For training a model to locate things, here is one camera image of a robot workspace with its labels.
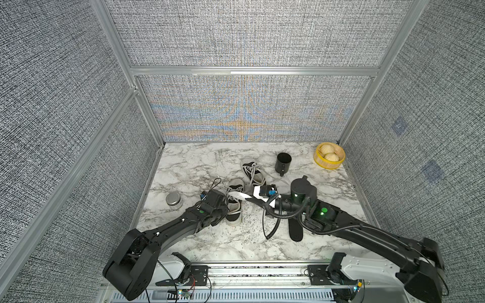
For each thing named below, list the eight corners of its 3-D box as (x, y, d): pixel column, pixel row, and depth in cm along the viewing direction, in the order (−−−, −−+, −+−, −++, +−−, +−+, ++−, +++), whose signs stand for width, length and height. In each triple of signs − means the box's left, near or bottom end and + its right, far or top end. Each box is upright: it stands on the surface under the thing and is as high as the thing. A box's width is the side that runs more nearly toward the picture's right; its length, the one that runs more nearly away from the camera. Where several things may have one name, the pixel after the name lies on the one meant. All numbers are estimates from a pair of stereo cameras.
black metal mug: (276, 177, 106) (278, 167, 98) (274, 162, 112) (276, 152, 105) (290, 177, 106) (293, 167, 98) (287, 162, 112) (290, 152, 105)
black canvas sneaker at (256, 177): (253, 192, 99) (254, 185, 93) (242, 167, 109) (242, 158, 104) (265, 189, 100) (266, 181, 94) (253, 164, 111) (253, 155, 105)
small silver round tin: (166, 205, 95) (162, 199, 90) (175, 196, 98) (171, 189, 93) (177, 212, 93) (173, 206, 88) (185, 202, 96) (182, 196, 91)
